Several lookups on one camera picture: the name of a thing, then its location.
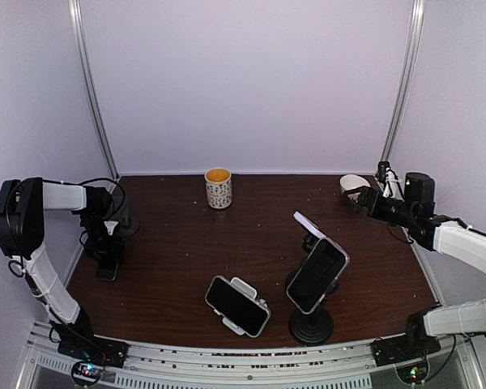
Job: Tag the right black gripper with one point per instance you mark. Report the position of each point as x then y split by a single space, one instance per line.
368 194

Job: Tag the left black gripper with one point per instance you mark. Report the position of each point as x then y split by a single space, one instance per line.
114 247

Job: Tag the small black phone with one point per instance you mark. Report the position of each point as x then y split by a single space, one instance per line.
106 270

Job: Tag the large black phone silver edge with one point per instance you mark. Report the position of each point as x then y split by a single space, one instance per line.
317 276

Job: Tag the black round-base phone stand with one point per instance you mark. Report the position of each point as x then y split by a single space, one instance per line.
311 329

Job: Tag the white folding phone stand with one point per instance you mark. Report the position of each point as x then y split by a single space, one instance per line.
243 288

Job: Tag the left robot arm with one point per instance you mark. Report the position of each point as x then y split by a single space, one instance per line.
23 204

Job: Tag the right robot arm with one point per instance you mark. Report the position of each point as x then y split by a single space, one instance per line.
414 211

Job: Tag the dark grey small phone stand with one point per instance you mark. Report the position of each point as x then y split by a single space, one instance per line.
127 224

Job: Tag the black stand with white pad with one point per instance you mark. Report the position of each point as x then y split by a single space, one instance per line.
312 233

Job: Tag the white ceramic bowl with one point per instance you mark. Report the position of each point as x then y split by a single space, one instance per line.
350 185

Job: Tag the patterned mug yellow inside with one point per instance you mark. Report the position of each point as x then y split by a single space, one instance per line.
218 188

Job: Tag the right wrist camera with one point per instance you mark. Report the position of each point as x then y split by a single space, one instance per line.
388 180

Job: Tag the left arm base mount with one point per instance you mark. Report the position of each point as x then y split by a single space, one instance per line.
92 353

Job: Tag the right aluminium frame post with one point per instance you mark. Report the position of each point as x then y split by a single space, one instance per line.
414 35

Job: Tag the aluminium frame post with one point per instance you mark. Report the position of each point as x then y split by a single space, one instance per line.
76 21
414 35

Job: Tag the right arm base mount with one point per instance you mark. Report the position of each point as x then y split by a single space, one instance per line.
408 352

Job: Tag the front aluminium rail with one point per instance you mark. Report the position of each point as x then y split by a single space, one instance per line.
347 365

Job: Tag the left aluminium frame post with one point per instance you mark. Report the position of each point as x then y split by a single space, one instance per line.
76 21

